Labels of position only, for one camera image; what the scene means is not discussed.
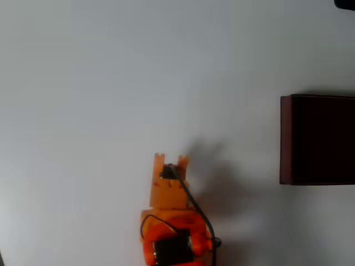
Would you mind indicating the dark red open box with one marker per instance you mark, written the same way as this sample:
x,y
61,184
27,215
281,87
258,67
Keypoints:
x,y
319,138

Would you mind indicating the light orange forked camera mount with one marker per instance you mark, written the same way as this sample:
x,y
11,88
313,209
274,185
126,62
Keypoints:
x,y
166,196

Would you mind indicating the small black camera module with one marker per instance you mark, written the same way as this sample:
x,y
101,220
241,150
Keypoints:
x,y
167,172

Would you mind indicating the black rounded object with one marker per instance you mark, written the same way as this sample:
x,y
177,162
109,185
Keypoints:
x,y
346,4

